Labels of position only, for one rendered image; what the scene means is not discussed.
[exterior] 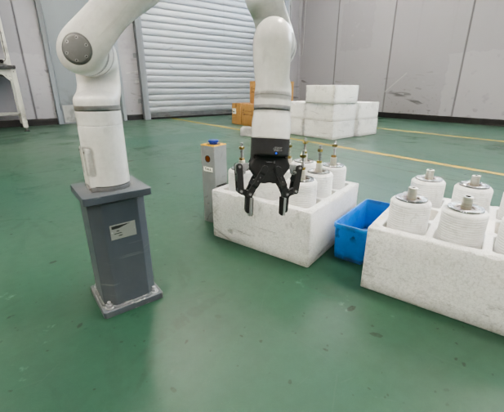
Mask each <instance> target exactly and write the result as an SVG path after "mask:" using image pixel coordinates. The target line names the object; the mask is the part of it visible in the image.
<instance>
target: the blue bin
mask: <svg viewBox="0 0 504 412"><path fill-rule="evenodd" d="M389 207H390V203H387V202H382V201H378V200H374V199H365V200H364V201H363V202H361V203H360V204H358V205H357V206H355V207H354V208H352V209H351V210H350V211H349V212H348V213H346V214H345V215H343V216H342V217H340V218H339V219H337V220H336V221H335V222H334V226H335V244H334V257H336V258H340V259H343V260H346V261H348V262H353V263H355V264H359V265H362V264H363V263H364V253H365V246H366V240H367V233H368V227H369V226H370V225H371V224H372V223H373V222H374V221H375V220H376V219H377V218H378V217H379V216H380V215H381V214H382V213H383V212H384V211H385V210H387V209H388V208H389Z"/></svg>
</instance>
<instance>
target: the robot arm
mask: <svg viewBox="0 0 504 412"><path fill-rule="evenodd" d="M159 1H160V0H89V1H88V3H87V4H86V5H85V6H84V7H83V8H82V9H81V10H80V11H79V12H78V13H77V14H76V15H75V16H74V17H73V18H72V19H71V20H70V21H69V22H68V24H67V25H66V26H65V27H64V28H63V29H62V30H61V31H60V33H59V35H58V38H57V41H56V52H57V55H58V58H59V60H60V62H61V64H62V65H63V66H64V67H65V68H66V69H68V70H69V71H71V72H73V73H75V74H76V80H77V90H76V93H75V94H74V97H73V105H74V113H75V118H76V123H77V127H78V135H79V140H80V146H79V149H78V150H79V152H80V156H81V161H82V166H83V174H84V179H85V183H86V184H85V186H86V187H87V189H88V190H89V191H90V192H91V193H93V192H106V191H114V190H121V189H124V188H127V187H129V186H130V185H131V182H130V175H129V169H128V162H127V151H126V144H125V138H124V131H123V120H122V114H121V107H120V98H121V84H120V75H119V67H118V56H117V52H116V49H115V47H114V44H115V43H116V41H117V40H118V38H119V36H120V35H121V33H122V32H123V31H124V30H125V28H126V27H128V26H129V24H130V23H131V22H133V21H134V20H135V19H136V18H138V17H139V16H141V15H142V14H144V13H145V12H147V11H148V10H149V9H150V8H151V7H153V6H154V5H155V4H157V3H158V2H159ZM245 2H246V5H247V8H248V10H249V12H250V14H251V16H252V18H253V21H254V25H255V28H256V31H255V34H254V38H253V64H254V74H255V83H256V86H255V94H254V111H253V117H252V126H251V127H245V126H242V127H241V128H240V136H243V137H251V155H250V159H249V161H248V163H235V164H234V179H235V190H236V191H237V192H238V193H239V194H241V195H244V211H245V212H246V213H247V215H248V216H249V217H252V215H253V197H252V196H253V195H254V193H255V191H256V189H257V188H258V187H259V185H260V184H261V183H268V182H270V183H276V185H277V187H278V188H279V191H280V194H281V196H279V214H280V215H281V216H285V213H286V212H287V211H288V200H289V197H290V196H291V195H296V194H297V193H298V191H299V187H300V182H301V174H302V169H303V167H302V166H301V165H299V164H290V163H289V162H288V153H289V142H290V130H291V118H290V109H291V98H292V86H291V82H290V78H289V74H290V63H291V61H292V59H293V57H294V56H295V53H296V50H297V42H296V39H295V35H294V33H293V29H292V24H291V21H290V19H289V16H288V11H287V8H286V6H285V2H284V0H245ZM247 168H249V170H250V171H251V173H252V177H251V179H250V181H249V183H248V186H247V188H246V189H244V184H243V174H245V173H246V170H247ZM288 169H289V170H290V174H292V175H291V180H290V185H289V188H288V187H287V182H286V181H285V178H284V175H285V173H286V172H287V171H288ZM253 179H254V180H253Z"/></svg>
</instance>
